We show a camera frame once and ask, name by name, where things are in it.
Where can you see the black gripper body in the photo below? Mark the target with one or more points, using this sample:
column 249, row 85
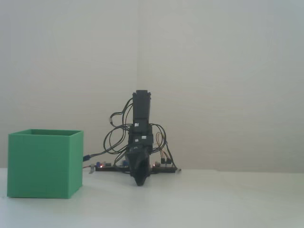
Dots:
column 147, row 140

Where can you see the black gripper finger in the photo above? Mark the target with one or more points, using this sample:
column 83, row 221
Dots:
column 145, row 168
column 134, row 161

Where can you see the grey tape strip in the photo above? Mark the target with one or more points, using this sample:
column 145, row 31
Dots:
column 91, row 169

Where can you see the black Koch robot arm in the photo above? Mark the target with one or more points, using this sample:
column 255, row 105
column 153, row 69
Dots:
column 142, row 107

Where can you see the green plastic bin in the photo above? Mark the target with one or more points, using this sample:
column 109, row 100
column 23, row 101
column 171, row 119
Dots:
column 40, row 166

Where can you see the circuit board with jumper plugs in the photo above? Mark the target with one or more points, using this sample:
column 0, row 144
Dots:
column 164, row 168

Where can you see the blue controller circuit board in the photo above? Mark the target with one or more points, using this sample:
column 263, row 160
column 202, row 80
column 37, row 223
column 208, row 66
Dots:
column 109, row 167

